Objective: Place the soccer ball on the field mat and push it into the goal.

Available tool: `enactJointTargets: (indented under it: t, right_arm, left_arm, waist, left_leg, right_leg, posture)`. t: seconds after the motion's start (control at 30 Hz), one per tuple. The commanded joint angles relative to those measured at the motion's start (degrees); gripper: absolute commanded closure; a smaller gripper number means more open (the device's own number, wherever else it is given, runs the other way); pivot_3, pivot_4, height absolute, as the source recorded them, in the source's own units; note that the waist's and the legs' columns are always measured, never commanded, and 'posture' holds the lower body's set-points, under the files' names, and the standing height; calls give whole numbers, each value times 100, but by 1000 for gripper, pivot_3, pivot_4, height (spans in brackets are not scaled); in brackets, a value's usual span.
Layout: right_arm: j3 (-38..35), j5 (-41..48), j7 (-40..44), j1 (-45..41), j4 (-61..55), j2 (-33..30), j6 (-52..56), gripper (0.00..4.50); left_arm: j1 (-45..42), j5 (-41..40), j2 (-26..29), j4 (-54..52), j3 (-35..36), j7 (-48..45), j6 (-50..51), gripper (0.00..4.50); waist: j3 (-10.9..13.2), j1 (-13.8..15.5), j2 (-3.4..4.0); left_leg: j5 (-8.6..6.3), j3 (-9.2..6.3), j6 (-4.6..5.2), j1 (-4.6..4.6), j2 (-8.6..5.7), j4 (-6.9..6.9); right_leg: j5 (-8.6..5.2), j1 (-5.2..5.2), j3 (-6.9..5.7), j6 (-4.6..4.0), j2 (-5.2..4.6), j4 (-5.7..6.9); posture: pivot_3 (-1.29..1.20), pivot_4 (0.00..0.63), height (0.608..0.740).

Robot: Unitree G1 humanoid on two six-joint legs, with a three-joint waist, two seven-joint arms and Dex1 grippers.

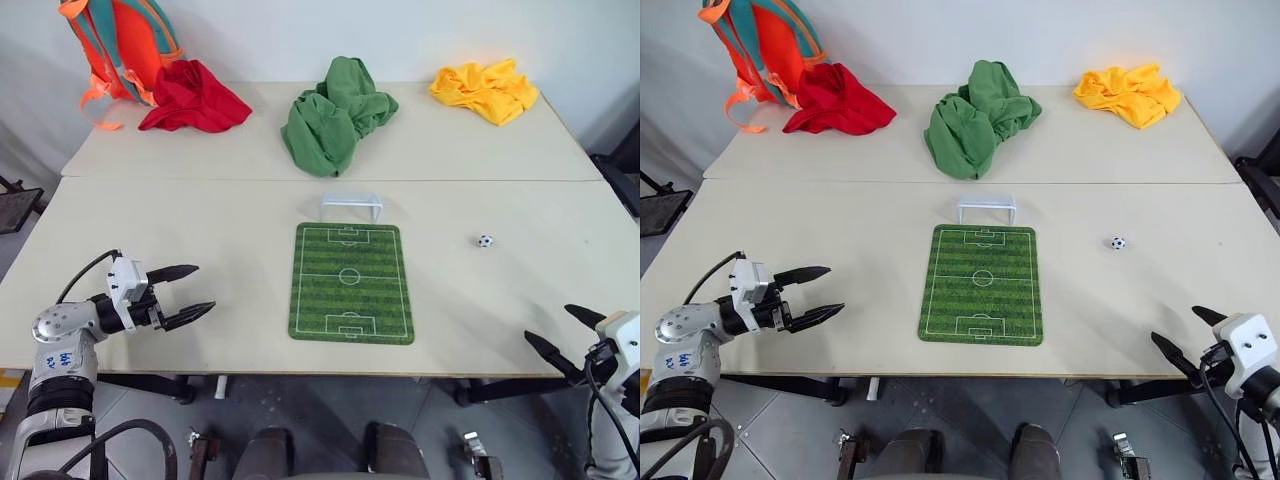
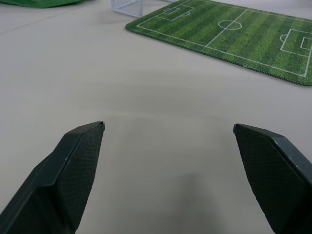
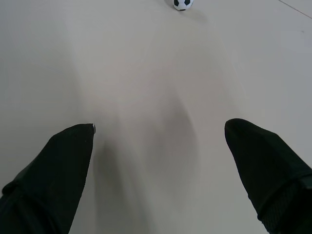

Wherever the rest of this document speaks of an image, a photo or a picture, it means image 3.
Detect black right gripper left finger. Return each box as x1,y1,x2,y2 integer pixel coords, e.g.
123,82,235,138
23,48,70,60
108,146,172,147
0,123,96,234

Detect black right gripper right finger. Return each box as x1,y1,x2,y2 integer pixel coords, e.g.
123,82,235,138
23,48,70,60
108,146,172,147
224,118,312,234

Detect small black-white soccer ball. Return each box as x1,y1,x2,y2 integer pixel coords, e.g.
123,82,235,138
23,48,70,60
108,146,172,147
173,0,195,11

